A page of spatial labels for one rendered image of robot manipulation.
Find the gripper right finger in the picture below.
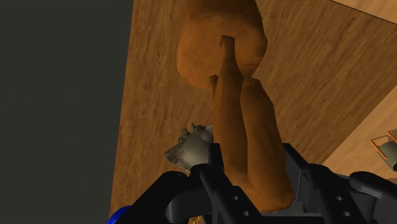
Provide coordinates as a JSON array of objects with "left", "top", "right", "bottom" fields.
[{"left": 282, "top": 143, "right": 397, "bottom": 224}]

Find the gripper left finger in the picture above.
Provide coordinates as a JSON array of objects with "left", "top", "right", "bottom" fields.
[{"left": 116, "top": 143, "right": 265, "bottom": 224}]

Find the brown figure toy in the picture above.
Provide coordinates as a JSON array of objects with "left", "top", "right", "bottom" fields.
[{"left": 176, "top": 0, "right": 295, "bottom": 214}]

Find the grey animal figure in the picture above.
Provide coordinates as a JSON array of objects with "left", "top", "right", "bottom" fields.
[{"left": 164, "top": 123, "right": 215, "bottom": 173}]

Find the blue round object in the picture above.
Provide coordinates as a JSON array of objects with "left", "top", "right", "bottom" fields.
[{"left": 108, "top": 205, "right": 132, "bottom": 224}]

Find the wooden table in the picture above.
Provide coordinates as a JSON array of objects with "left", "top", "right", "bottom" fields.
[{"left": 108, "top": 0, "right": 397, "bottom": 224}]

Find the grey cup in orange frame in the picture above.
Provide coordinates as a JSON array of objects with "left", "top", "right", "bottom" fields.
[{"left": 370, "top": 129, "right": 397, "bottom": 173}]

